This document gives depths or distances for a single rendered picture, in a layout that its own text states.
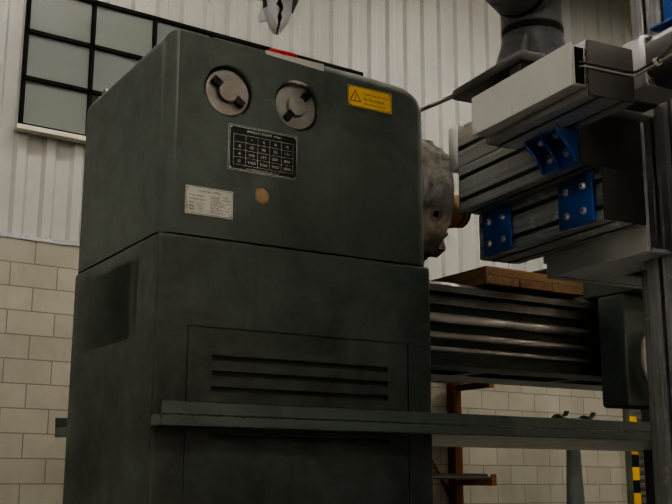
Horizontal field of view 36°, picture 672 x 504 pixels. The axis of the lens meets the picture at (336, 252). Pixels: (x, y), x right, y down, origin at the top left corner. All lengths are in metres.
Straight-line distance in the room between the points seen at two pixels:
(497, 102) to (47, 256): 7.58
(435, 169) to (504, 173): 0.48
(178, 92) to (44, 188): 7.34
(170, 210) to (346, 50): 9.52
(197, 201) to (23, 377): 7.07
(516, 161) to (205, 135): 0.57
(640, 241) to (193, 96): 0.84
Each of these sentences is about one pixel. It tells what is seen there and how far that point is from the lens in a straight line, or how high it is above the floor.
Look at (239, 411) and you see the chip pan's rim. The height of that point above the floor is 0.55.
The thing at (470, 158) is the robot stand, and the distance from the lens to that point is 2.01.
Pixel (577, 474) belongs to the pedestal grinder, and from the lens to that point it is 11.17.
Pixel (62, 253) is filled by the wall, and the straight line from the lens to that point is 9.17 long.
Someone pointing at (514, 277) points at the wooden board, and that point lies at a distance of 2.41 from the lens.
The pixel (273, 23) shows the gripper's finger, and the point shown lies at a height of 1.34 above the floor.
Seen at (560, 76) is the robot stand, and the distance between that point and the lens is 1.62.
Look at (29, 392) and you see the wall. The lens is 8.93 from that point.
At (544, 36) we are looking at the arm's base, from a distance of 1.97.
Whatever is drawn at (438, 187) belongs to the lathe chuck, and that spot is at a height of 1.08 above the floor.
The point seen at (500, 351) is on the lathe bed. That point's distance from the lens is 2.38.
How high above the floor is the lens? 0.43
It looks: 12 degrees up
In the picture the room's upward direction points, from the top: straight up
